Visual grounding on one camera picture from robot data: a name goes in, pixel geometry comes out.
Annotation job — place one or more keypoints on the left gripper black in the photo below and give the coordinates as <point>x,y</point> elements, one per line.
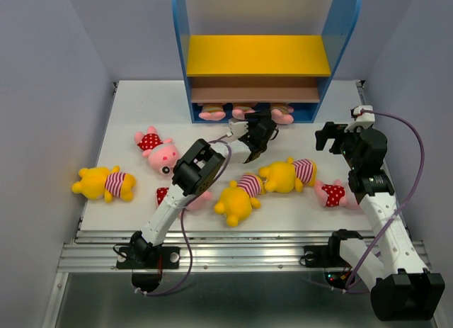
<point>257,115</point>

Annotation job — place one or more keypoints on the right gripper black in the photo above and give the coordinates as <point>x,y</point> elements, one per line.
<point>333,130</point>

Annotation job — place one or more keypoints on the pink plush striped body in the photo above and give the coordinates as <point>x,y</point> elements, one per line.
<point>239,110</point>

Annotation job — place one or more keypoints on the pink frog plush striped shirt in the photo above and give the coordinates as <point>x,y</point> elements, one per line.
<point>212,111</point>

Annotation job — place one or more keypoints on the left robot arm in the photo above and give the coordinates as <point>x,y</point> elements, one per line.
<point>193,174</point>

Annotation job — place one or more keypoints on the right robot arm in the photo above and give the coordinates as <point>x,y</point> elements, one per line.
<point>400,284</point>

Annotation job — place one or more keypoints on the brown lower shelf board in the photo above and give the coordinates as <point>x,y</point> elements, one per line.
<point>229,95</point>

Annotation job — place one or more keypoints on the blue wooden toy shelf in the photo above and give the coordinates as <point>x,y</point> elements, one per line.
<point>337,30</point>

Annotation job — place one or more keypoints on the yellow bear plush right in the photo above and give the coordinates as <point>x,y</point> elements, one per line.
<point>289,175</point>

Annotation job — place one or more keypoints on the yellow bear plush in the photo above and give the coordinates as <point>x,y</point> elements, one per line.
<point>240,198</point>
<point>104,183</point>
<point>289,175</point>

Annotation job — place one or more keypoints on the pink pig plush right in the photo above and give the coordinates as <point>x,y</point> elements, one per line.
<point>336,194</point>

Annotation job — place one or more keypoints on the pink pig plush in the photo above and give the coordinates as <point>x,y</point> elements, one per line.
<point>194,205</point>
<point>336,194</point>

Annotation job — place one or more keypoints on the yellow bear plush centre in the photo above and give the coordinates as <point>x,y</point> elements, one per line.
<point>240,198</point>

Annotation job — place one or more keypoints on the pink pig plush centre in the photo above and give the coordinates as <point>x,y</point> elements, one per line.
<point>194,205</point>

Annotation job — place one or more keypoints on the pink pig plush dotted dress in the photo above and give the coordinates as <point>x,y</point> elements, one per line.
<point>161,155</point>

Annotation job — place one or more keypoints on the yellow bear plush left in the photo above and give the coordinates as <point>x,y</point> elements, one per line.
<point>104,183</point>

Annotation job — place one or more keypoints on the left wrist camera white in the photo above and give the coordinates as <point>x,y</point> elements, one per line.
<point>237,129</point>

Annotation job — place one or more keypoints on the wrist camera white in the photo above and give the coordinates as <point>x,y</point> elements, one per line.
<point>362,116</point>
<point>237,129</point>

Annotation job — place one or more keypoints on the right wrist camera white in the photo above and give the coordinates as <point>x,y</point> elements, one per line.
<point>362,116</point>

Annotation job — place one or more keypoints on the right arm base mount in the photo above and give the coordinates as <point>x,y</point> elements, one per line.
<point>319,256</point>

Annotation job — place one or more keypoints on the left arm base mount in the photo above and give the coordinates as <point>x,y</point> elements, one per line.
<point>147,272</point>

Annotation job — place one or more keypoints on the aluminium rail frame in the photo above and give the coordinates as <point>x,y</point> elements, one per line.
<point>249,276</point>

